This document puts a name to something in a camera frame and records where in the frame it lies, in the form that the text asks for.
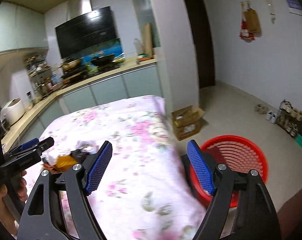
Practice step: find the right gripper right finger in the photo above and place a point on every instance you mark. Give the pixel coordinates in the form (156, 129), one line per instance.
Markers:
(256, 215)

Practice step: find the plastic bottle on counter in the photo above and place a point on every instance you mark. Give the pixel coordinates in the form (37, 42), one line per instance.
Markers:
(138, 46)

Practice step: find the red hanging decoration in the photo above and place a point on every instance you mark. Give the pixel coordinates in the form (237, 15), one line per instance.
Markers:
(244, 33)

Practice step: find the electrical panel box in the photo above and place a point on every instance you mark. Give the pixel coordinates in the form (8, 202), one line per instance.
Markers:
(294, 7)

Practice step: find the shoe rack with shoes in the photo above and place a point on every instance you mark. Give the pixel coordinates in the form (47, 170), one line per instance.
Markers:
(289, 118)

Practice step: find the white rice cooker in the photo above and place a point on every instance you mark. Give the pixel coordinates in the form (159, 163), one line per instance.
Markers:
(13, 111)

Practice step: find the wooden cutting board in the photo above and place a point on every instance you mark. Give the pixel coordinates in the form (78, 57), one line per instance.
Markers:
(147, 40)

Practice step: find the white sneakers pair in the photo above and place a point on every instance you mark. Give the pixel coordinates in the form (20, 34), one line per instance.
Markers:
(271, 116)

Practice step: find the white intercom handset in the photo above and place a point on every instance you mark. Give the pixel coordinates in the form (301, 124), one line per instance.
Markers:
(271, 11)

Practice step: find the metal spice rack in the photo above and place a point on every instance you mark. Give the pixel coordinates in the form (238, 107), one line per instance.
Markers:
(40, 74)

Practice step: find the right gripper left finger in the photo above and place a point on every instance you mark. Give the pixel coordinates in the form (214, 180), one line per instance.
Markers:
(43, 216)

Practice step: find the cardboard box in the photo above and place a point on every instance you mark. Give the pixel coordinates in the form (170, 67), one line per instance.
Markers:
(187, 122)

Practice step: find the beige slippers pair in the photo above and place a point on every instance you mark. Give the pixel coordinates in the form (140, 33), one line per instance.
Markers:
(261, 109)

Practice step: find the black range hood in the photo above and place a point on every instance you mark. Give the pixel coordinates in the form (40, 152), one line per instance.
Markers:
(85, 31)

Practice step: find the pink floral tablecloth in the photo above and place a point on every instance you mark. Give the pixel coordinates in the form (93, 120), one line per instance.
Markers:
(143, 193)

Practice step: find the black wok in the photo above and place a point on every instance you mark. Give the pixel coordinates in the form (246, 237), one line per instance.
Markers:
(103, 61)

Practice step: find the dark wooden door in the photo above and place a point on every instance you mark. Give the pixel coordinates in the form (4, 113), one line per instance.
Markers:
(202, 38)

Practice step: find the brass pot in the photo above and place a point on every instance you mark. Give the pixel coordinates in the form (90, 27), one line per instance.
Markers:
(70, 64)

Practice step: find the red plastic basket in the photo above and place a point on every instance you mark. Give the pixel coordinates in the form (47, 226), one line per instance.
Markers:
(239, 154)

